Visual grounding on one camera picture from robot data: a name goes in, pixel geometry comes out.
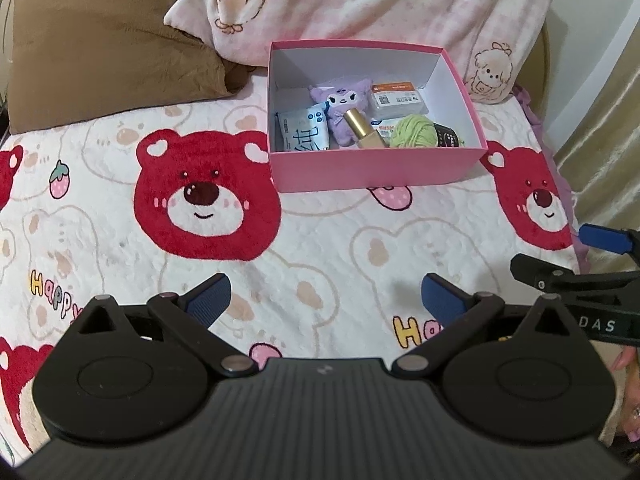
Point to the clear box with orange label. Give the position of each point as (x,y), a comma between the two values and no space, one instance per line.
(400,100)

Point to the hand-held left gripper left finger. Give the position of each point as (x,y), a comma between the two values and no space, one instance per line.
(207,297)

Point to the person's right hand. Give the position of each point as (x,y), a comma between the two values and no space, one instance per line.
(630,395)

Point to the blue wet wipes pack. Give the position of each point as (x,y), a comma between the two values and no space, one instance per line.
(300,130)

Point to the bear printed blanket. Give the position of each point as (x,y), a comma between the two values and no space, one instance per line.
(325,240)

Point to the pink cardboard box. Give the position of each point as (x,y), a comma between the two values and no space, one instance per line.
(375,170)

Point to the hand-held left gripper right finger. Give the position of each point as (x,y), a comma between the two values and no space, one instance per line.
(442,300)

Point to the brown pillow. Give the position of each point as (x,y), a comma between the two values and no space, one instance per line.
(100,50)

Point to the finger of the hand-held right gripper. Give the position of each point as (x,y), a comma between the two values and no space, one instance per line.
(550,275)
(600,237)

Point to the beige curtain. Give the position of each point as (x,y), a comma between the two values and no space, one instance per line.
(600,160)

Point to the gold cosmetic bottle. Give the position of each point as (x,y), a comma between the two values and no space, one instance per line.
(362,130)

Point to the pink printed pillow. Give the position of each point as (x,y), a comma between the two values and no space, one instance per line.
(375,0)

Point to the green yarn ball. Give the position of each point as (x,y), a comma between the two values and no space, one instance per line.
(412,132)

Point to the purple plush toy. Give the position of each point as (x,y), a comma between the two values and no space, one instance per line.
(335,100)

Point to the small white wipe packet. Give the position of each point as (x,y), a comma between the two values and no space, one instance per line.
(382,126)

